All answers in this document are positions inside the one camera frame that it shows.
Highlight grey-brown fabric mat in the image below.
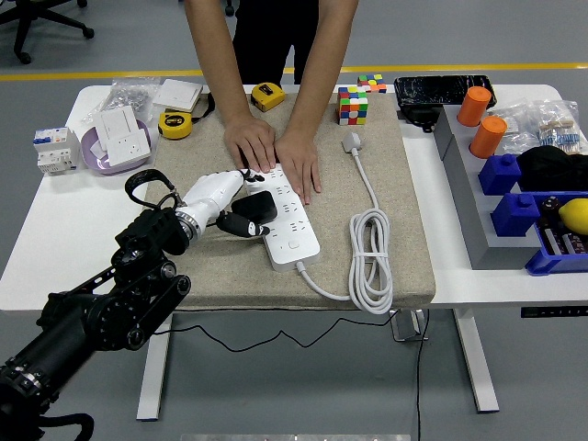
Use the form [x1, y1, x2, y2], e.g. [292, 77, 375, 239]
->
[121, 94, 436, 312]

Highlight black marbled tray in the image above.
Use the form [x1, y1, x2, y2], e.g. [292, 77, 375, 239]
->
[393, 74, 498, 110]

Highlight yellow round tape measure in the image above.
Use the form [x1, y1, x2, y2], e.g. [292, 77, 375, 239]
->
[157, 109, 193, 141]

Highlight yellow lemon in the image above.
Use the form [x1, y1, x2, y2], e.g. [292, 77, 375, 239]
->
[558, 198, 588, 236]

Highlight white power strip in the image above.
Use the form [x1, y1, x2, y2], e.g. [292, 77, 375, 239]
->
[243, 167, 322, 273]

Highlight white wall switch panel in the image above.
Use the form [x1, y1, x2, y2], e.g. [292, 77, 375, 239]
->
[94, 106, 139, 148]

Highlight clear plastic parts bag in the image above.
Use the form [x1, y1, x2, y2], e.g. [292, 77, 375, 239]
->
[489, 103, 541, 155]

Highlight clear bag of screws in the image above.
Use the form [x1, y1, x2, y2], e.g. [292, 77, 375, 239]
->
[82, 77, 162, 128]

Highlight white flat box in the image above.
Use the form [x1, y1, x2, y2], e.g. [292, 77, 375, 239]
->
[152, 78, 204, 113]

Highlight yellow square tape measure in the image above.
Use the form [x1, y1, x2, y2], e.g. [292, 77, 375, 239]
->
[251, 82, 287, 113]

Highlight black hanging cable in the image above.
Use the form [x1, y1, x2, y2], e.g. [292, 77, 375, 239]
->
[415, 310, 431, 441]

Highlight blue plastic bin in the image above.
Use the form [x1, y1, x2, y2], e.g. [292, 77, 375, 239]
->
[525, 191, 588, 277]

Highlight white three-pin plug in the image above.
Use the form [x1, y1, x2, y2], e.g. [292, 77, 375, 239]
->
[342, 131, 365, 155]

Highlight white wall socket panel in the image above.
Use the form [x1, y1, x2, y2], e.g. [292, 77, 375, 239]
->
[106, 128, 153, 167]

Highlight purple bowl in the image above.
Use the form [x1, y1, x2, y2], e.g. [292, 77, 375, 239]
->
[81, 119, 155, 176]

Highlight white circuit breaker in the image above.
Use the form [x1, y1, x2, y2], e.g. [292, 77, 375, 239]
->
[31, 127, 82, 176]

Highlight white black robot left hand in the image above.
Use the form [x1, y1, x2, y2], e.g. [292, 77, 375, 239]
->
[179, 167, 272, 241]

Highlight black wrist strap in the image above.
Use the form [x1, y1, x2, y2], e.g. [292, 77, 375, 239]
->
[190, 90, 217, 124]

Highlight grey stepped block stand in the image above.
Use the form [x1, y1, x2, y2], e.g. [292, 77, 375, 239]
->
[433, 104, 541, 272]

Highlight person's torso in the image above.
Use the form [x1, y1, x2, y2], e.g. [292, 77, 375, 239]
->
[232, 0, 322, 86]

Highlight metal bracket under table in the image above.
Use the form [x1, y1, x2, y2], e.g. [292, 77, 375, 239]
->
[389, 309, 429, 344]

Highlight thin black plug cord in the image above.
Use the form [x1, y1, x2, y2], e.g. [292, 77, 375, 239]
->
[155, 220, 403, 354]

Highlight black power plug adapter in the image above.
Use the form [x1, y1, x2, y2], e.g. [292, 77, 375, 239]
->
[231, 191, 279, 224]

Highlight black adapter with strap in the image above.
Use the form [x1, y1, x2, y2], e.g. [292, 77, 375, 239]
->
[397, 106, 440, 134]

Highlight person's left hand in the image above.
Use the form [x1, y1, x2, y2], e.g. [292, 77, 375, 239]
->
[274, 130, 322, 207]

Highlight white power strip cord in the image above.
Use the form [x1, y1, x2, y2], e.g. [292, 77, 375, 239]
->
[297, 149, 395, 316]

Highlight black table control panel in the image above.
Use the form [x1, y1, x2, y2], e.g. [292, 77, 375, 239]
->
[520, 306, 588, 319]

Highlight black office chair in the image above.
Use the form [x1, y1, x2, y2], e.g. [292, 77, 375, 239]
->
[0, 0, 96, 65]

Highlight person's right hand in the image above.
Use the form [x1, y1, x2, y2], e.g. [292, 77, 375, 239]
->
[223, 114, 277, 175]

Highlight clear bag of resistors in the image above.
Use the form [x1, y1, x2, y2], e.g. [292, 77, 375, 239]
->
[535, 98, 584, 155]

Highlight blue block with knob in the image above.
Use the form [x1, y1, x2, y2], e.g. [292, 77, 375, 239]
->
[490, 192, 541, 238]
[477, 153, 524, 197]

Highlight black cloth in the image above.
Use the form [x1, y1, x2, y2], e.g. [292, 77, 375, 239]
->
[516, 145, 588, 193]

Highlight small colourful puzzle cube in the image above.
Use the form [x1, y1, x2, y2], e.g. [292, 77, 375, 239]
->
[356, 73, 387, 95]

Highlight white table leg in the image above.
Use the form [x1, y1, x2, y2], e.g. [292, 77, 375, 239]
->
[136, 311, 175, 422]
[452, 308, 501, 413]

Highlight dark parts in bin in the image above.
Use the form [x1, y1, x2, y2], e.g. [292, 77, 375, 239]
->
[540, 196, 588, 256]

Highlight orange cylinder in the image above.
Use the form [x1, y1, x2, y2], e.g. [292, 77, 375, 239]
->
[469, 115, 508, 160]
[457, 85, 492, 128]

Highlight large colourful puzzle cube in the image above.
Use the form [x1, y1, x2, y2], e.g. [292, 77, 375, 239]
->
[337, 85, 370, 126]

